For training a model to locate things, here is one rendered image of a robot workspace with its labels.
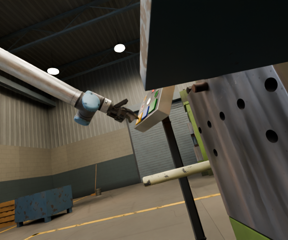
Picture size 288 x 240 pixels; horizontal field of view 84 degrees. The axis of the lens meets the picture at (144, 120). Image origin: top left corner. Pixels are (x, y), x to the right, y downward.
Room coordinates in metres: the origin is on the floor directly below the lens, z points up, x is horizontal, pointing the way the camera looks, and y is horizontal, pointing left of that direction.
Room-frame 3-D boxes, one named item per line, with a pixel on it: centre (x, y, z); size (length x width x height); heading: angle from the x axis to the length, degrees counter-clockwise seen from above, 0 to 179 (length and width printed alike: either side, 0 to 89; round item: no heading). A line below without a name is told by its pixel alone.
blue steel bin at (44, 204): (4.74, 3.26, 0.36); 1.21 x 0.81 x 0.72; 71
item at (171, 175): (0.83, -0.14, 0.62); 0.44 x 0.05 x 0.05; 95
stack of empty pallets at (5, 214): (5.67, 5.05, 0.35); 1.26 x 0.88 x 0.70; 83
